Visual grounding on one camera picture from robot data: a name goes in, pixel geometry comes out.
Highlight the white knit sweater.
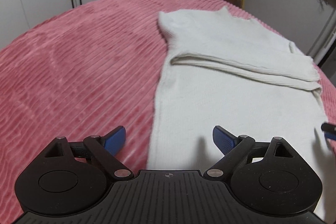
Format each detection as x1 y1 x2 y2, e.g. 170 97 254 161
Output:
147 7 335 223

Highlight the pink ribbed bed blanket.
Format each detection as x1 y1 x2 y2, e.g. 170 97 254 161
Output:
0 0 336 222

